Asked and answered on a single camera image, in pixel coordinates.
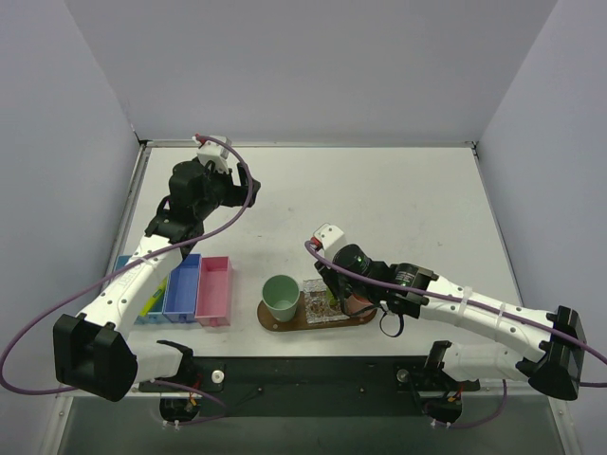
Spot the coral plastic cup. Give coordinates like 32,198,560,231
344,295,375,318

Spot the clear crystal toothbrush holder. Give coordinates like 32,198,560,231
303,279,347,325

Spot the green plastic cup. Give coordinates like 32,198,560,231
262,275,301,322

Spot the green toothpaste tube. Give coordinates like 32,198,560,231
138,282,166,318
325,291,339,307

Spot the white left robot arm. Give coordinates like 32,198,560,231
52,159,261,402

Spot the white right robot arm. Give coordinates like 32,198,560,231
315,244,586,401

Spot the oval wooden tray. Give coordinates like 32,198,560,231
256,298,379,334

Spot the light blue plastic bin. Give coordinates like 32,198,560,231
113,255,137,281

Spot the pink plastic bin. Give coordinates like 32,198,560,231
194,256,232,328

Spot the teal plastic bin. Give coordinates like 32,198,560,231
136,305,166,324

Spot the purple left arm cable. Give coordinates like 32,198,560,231
0,136,255,426

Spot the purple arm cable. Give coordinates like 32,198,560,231
303,240,607,430
0,136,255,426

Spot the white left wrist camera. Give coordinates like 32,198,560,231
192,136,230,173

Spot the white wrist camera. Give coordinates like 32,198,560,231
312,223,347,261
192,136,230,173

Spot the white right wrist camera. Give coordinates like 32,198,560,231
312,223,347,261

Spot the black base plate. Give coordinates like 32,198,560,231
137,355,480,419

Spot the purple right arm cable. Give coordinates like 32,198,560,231
303,240,607,430

